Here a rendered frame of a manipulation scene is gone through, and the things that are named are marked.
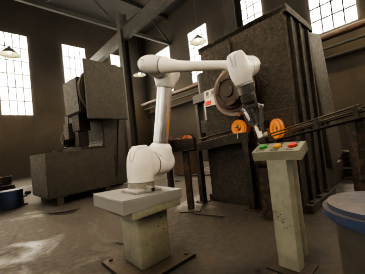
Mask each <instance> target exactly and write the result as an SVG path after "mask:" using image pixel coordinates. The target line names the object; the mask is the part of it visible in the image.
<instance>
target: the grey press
mask: <svg viewBox="0 0 365 274"><path fill-rule="evenodd" d="M82 63H83V73H82V74H80V77H77V76H76V77H74V78H72V79H71V80H69V81H67V82H66V83H64V84H63V85H62V87H63V92H64V101H65V110H66V116H67V117H68V124H64V137H65V140H72V139H75V132H85V131H88V133H89V146H88V147H79V148H72V149H68V150H63V152H68V151H80V150H89V149H99V148H110V147H113V153H114V163H115V175H116V185H119V184H123V183H126V182H127V165H126V155H125V138H124V121H123V120H127V119H128V113H127V103H126V94H125V86H124V75H123V68H122V67H119V66H115V65H111V64H106V63H102V62H99V61H95V60H90V59H86V58H82ZM69 117H70V118H72V123H69ZM112 186H114V185H112Z"/></svg>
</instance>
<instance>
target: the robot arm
mask: <svg viewBox="0 0 365 274"><path fill-rule="evenodd" d="M137 65H138V67H139V69H140V70H141V71H142V72H144V73H148V74H149V75H151V76H152V77H154V80H155V85H156V87H157V97H156V111H155V126H154V140H153V143H152V144H151V145H150V146H147V145H139V146H133V147H132V148H131V149H130V150H129V153H128V156H127V178H128V188H126V189H123V190H121V191H122V192H124V193H128V194H132V195H140V194H145V193H148V192H154V191H160V190H162V188H161V187H157V186H155V185H154V176H159V175H162V174H165V173H167V172H169V171H170V170H171V169H172V168H173V166H174V163H175V159H174V155H173V153H172V147H171V146H170V144H168V136H169V121H170V113H171V99H172V89H173V88H174V87H175V84H176V82H177V81H178V80H179V77H180V74H179V72H199V71H219V70H222V71H229V75H230V78H231V80H232V82H233V83H234V85H235V88H236V91H237V94H238V96H240V99H241V102H242V104H243V106H242V107H243V108H242V109H241V110H240V112H241V113H242V114H243V116H244V118H245V119H246V121H247V123H248V125H249V126H253V128H254V131H255V132H256V133H257V137H258V138H261V137H263V135H262V126H261V124H262V123H263V122H264V118H263V107H264V104H260V103H259V102H258V101H257V98H256V94H255V92H254V91H255V86H254V82H253V78H252V76H254V75H256V74H257V73H258V71H259V69H260V60H259V59H258V58H257V57H255V56H253V55H250V56H248V55H246V54H245V53H244V52H243V51H242V50H239V51H234V52H232V53H231V54H229V55H228V56H227V60H202V61H183V60H175V59H171V58H168V57H163V56H160V55H145V56H142V57H141V58H140V59H139V60H138V62H137ZM257 107H259V115H258V112H257ZM246 111H247V112H248V113H247V112H246Z"/></svg>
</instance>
